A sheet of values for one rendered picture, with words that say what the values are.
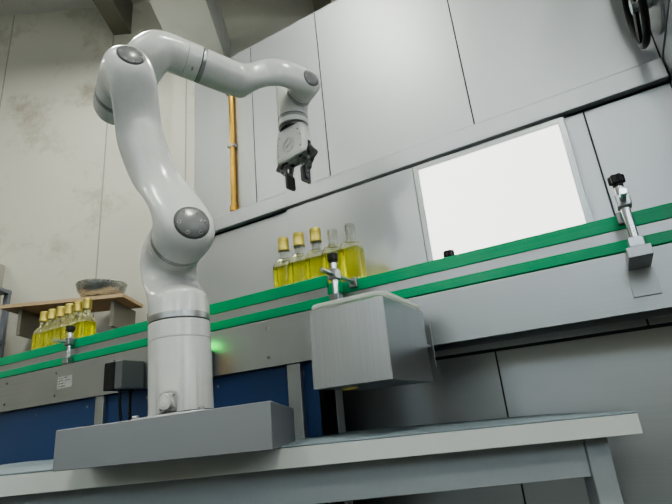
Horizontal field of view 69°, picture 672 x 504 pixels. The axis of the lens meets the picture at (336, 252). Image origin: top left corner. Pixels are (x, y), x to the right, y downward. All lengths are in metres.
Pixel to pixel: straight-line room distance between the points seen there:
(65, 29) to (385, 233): 5.91
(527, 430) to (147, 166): 0.88
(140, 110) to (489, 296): 0.87
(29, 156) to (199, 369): 5.30
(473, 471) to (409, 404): 0.52
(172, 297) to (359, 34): 1.27
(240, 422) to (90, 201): 4.89
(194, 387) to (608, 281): 0.84
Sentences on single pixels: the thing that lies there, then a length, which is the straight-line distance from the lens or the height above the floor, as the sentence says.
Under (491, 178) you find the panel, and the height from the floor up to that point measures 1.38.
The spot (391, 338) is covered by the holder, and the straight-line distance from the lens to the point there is 0.94.
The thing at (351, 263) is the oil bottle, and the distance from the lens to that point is 1.34.
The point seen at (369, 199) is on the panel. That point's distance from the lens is 1.55.
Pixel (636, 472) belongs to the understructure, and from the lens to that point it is 1.33.
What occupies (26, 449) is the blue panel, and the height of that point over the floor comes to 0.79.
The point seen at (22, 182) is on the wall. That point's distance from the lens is 6.02.
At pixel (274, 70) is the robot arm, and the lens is 1.33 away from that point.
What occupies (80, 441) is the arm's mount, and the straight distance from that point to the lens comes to 0.85.
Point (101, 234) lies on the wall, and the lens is 5.35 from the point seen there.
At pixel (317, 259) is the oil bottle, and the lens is 1.40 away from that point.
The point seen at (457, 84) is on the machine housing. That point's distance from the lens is 1.64.
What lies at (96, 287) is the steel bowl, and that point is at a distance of 4.61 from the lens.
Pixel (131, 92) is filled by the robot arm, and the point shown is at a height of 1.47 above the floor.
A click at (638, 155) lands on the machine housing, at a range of 1.45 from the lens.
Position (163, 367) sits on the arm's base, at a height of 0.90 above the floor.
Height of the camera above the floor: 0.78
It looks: 19 degrees up
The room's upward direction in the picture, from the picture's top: 6 degrees counter-clockwise
